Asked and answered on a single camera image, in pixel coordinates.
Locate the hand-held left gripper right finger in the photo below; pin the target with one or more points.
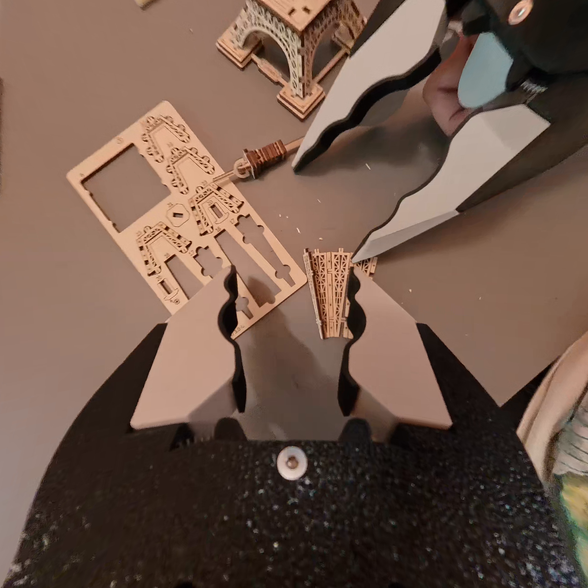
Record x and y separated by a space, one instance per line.
399 367

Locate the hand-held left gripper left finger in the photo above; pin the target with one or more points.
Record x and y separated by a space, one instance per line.
183 367

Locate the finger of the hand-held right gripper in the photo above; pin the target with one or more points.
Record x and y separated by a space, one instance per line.
381 59
482 160

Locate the wooden lattice tower panel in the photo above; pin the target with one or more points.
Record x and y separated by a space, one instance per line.
370 266
333 294
311 271

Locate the grey desk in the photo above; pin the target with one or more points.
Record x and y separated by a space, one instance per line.
69 298

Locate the person's right hand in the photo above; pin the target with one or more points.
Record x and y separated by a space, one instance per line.
441 96

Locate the wooden tower base model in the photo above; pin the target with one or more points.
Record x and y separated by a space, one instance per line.
298 59

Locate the wooden tower spire piece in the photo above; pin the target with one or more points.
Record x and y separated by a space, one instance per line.
264 156

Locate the wooden laser-cut parts sheet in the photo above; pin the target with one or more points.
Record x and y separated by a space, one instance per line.
177 216

